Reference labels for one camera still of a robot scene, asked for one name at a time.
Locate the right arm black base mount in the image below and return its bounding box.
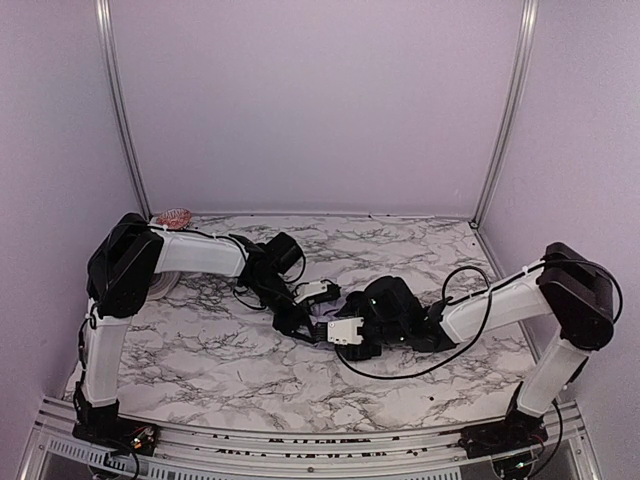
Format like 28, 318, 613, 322
457, 420, 548, 459

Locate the right aluminium frame post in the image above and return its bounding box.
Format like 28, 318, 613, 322
471, 0, 539, 230

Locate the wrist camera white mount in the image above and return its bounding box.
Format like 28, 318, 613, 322
326, 317, 364, 345
294, 279, 341, 305

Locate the red patterned small bowl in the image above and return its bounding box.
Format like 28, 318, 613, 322
155, 208, 192, 230

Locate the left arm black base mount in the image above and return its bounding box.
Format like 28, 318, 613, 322
72, 388, 160, 456

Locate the left aluminium frame post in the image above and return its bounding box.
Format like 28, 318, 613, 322
94, 0, 152, 220

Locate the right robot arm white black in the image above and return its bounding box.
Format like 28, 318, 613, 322
328, 242, 623, 420

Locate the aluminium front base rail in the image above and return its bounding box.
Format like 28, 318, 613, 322
18, 398, 602, 479

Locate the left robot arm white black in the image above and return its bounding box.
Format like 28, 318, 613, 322
73, 213, 316, 429

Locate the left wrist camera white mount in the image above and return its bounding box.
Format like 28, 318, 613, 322
294, 279, 341, 305

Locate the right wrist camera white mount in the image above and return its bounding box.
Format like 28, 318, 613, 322
326, 317, 364, 345

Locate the lavender folding umbrella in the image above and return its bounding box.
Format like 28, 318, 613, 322
310, 300, 353, 345

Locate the aluminium frame post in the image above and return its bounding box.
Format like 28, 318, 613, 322
471, 0, 539, 230
94, 0, 152, 220

